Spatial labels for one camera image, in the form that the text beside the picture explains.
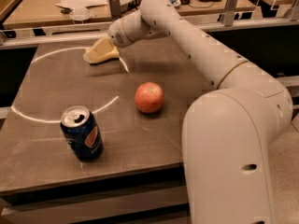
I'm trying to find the grey power strip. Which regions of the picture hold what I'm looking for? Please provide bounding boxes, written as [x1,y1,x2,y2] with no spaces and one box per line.
[120,0,142,13]

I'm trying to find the blue Pepsi can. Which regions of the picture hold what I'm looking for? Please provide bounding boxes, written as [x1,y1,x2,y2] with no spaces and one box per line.
[60,105,103,160]

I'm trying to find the upper wooden drawer front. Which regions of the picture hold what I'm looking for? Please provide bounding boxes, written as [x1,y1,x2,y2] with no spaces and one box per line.
[1,186,188,224]

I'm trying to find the yellow sponge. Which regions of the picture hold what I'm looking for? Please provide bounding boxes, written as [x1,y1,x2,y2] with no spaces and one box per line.
[88,47,120,63]

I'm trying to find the grey metal post left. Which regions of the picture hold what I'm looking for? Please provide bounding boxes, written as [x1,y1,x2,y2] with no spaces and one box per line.
[108,0,121,21]

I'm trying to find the clear round lid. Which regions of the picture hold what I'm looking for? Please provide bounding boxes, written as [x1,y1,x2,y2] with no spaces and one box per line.
[69,7,92,21]

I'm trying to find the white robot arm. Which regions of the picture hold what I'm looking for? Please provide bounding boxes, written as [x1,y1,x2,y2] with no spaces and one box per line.
[84,0,292,224]

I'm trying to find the grey metal post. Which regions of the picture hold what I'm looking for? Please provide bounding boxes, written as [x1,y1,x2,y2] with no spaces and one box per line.
[108,0,121,21]
[222,0,238,26]

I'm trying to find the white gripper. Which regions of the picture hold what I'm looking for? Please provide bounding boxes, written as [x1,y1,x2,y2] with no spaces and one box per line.
[83,19,133,63]

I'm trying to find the white papers on desk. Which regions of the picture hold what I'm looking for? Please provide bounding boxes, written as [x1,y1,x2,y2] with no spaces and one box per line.
[56,0,108,8]

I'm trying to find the grey metal post right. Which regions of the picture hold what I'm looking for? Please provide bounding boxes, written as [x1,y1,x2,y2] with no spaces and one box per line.
[222,0,238,26]

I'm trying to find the red apple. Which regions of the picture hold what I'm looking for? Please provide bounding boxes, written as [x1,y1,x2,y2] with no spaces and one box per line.
[135,82,164,114]

